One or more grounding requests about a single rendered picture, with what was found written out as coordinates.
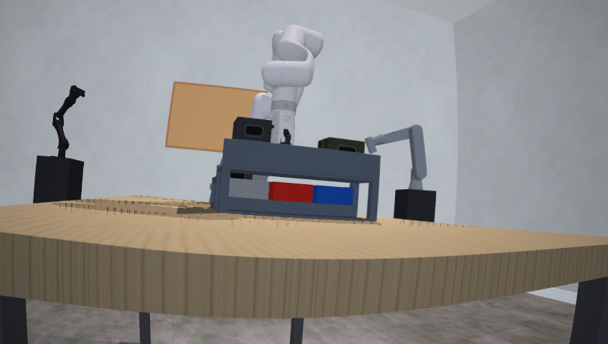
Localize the red bin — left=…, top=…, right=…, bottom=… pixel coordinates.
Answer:
left=268, top=181, right=313, bottom=203

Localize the olive green tool case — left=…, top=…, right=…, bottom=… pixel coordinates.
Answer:
left=318, top=137, right=365, bottom=153

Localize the blue open bin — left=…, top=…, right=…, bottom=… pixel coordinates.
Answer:
left=312, top=185, right=353, bottom=205

